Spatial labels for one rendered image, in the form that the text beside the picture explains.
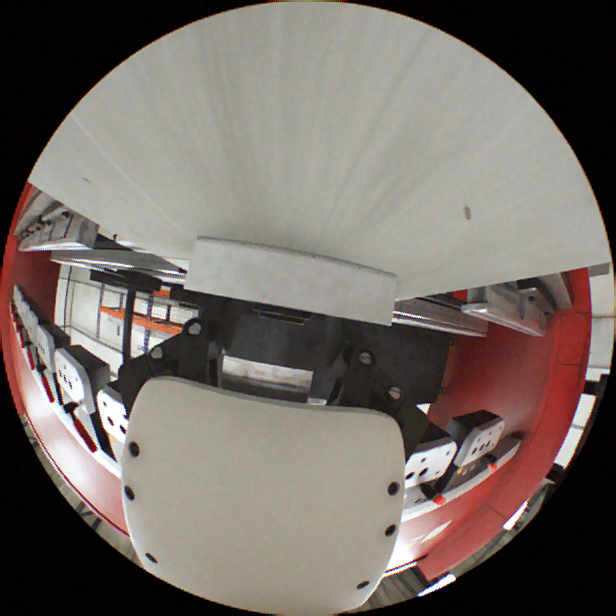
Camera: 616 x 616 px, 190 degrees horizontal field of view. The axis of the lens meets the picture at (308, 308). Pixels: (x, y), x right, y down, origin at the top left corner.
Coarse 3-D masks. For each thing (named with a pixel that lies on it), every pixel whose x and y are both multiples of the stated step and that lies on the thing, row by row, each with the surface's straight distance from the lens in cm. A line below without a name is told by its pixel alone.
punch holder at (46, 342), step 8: (40, 328) 65; (48, 328) 66; (56, 328) 66; (40, 336) 65; (48, 336) 58; (56, 336) 59; (64, 336) 59; (40, 344) 66; (48, 344) 57; (56, 344) 58; (64, 344) 59; (40, 352) 68; (48, 352) 57; (48, 360) 59; (48, 368) 62; (48, 376) 64; (56, 376) 59; (56, 384) 60; (56, 392) 61; (56, 400) 64
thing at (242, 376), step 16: (224, 368) 23; (240, 368) 23; (256, 368) 22; (272, 368) 22; (288, 368) 22; (224, 384) 23; (240, 384) 22; (256, 384) 22; (272, 384) 22; (288, 384) 23; (304, 384) 23; (288, 400) 22; (304, 400) 22
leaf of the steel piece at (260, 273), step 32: (192, 256) 8; (224, 256) 8; (256, 256) 8; (288, 256) 8; (320, 256) 8; (192, 288) 8; (224, 288) 8; (256, 288) 7; (288, 288) 7; (320, 288) 7; (352, 288) 8; (384, 288) 8; (384, 320) 8
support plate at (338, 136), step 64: (320, 0) 3; (128, 64) 4; (192, 64) 3; (256, 64) 3; (320, 64) 3; (384, 64) 3; (448, 64) 3; (64, 128) 6; (128, 128) 4; (192, 128) 4; (256, 128) 3; (320, 128) 3; (384, 128) 3; (448, 128) 3; (512, 128) 3; (64, 192) 9; (128, 192) 7; (192, 192) 5; (256, 192) 5; (320, 192) 4; (384, 192) 4; (448, 192) 4; (512, 192) 4; (576, 192) 5; (384, 256) 7; (448, 256) 7; (512, 256) 7; (576, 256) 7
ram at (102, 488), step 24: (24, 360) 118; (24, 384) 149; (48, 408) 82; (48, 432) 113; (72, 456) 83; (504, 456) 76; (72, 480) 138; (96, 480) 73; (120, 480) 51; (96, 504) 122; (120, 504) 72; (432, 504) 51; (456, 504) 68; (408, 528) 58; (432, 528) 75; (456, 528) 115; (408, 552) 95
